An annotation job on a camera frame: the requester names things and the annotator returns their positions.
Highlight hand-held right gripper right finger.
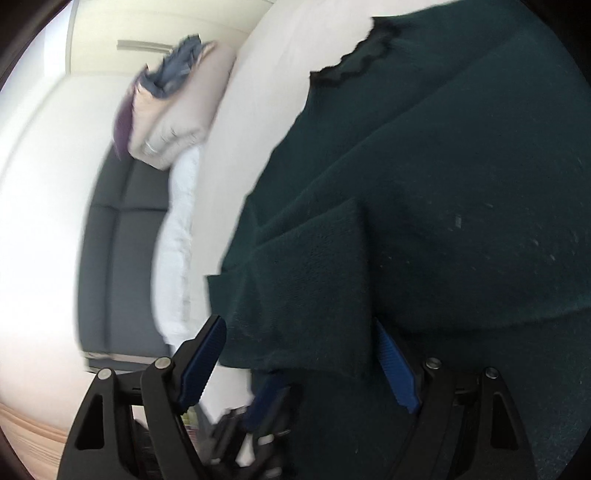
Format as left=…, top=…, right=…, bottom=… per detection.
left=373, top=318, right=539, bottom=480

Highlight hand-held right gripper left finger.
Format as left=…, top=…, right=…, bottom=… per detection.
left=58, top=315, right=228, bottom=480

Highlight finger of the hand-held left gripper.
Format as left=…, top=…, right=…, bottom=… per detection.
left=241, top=370, right=296, bottom=435

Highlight dark green sweater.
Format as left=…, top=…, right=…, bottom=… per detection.
left=205, top=14, right=591, bottom=480

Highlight white duvet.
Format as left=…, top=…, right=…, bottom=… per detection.
left=154, top=148, right=204, bottom=347

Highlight dark grey headboard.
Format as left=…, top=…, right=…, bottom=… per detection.
left=76, top=148, right=178, bottom=370

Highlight purple cushion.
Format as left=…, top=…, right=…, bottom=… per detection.
left=113, top=95, right=139, bottom=160

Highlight white bed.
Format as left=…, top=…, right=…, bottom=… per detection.
left=191, top=0, right=384, bottom=425

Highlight blue cloth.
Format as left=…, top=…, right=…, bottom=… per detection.
left=139, top=36, right=206, bottom=100

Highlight cream wardrobe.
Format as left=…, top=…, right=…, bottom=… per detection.
left=65, top=0, right=273, bottom=77

